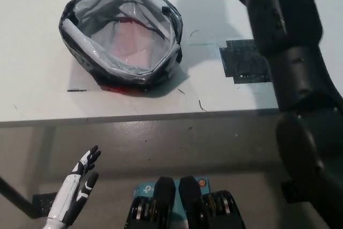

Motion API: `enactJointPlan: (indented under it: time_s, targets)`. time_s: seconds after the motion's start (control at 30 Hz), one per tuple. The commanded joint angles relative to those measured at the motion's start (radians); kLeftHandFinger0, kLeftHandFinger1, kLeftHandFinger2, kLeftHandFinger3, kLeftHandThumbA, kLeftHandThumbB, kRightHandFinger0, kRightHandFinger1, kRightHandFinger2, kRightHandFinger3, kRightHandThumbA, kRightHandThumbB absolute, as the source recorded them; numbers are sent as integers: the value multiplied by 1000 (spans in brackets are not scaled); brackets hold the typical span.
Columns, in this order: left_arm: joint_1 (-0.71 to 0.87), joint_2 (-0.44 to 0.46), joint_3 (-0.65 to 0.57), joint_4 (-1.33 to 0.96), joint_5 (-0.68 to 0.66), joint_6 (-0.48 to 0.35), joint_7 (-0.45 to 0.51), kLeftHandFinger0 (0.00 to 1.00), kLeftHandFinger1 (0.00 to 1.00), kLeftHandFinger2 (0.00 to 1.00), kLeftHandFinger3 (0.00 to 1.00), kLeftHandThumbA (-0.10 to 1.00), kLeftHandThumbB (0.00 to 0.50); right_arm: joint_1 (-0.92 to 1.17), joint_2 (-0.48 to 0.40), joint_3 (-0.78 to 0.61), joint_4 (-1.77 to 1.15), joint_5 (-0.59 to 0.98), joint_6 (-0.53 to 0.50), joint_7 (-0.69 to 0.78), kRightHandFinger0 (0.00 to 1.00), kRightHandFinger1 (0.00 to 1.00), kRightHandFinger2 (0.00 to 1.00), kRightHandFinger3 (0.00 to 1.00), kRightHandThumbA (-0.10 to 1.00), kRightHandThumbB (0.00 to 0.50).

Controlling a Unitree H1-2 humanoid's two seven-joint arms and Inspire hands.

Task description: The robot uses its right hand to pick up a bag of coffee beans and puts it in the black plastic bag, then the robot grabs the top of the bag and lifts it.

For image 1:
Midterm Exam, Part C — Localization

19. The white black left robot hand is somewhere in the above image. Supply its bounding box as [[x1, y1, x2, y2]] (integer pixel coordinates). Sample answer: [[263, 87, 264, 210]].
[[47, 145, 102, 225]]

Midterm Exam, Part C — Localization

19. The black plastic bag grey lining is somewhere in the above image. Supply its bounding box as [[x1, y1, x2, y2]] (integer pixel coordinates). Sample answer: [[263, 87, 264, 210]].
[[58, 0, 183, 92]]

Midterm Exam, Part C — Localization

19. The black slanted metal bar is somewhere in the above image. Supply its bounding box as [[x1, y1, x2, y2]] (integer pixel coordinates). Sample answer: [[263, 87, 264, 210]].
[[0, 176, 41, 219]]

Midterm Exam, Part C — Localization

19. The black tape patch on table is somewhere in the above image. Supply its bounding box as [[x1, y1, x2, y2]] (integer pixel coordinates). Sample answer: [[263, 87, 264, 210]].
[[219, 39, 272, 84]]

